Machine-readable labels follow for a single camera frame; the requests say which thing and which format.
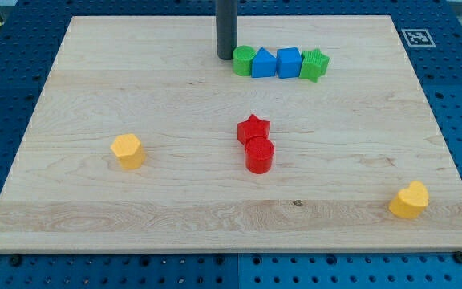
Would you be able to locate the yellow hexagon block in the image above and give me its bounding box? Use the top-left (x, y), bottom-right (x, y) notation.
top-left (110, 133), bottom-right (146, 170)

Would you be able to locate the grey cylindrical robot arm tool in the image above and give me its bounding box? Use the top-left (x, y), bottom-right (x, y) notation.
top-left (215, 0), bottom-right (237, 60)

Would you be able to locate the yellow heart block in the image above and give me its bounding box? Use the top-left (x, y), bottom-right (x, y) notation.
top-left (388, 181), bottom-right (430, 219)

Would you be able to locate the light wooden board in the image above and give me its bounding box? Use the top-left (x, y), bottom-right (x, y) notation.
top-left (0, 15), bottom-right (462, 254)

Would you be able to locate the blue triangle block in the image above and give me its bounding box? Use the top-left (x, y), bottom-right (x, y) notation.
top-left (251, 47), bottom-right (277, 78)

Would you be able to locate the white fiducial marker tag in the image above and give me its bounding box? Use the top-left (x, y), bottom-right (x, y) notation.
top-left (401, 28), bottom-right (436, 47)

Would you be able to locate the red cylinder block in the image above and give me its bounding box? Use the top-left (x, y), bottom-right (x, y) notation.
top-left (245, 136), bottom-right (274, 174)

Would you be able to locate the red star block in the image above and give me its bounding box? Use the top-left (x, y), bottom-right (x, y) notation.
top-left (237, 114), bottom-right (270, 145)

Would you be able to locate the blue cube block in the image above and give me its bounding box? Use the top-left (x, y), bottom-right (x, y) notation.
top-left (277, 47), bottom-right (302, 79)

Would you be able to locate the green star block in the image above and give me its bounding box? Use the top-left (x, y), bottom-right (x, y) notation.
top-left (299, 48), bottom-right (330, 83)

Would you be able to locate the green cylinder block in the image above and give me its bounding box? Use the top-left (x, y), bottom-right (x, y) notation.
top-left (233, 45), bottom-right (256, 76)

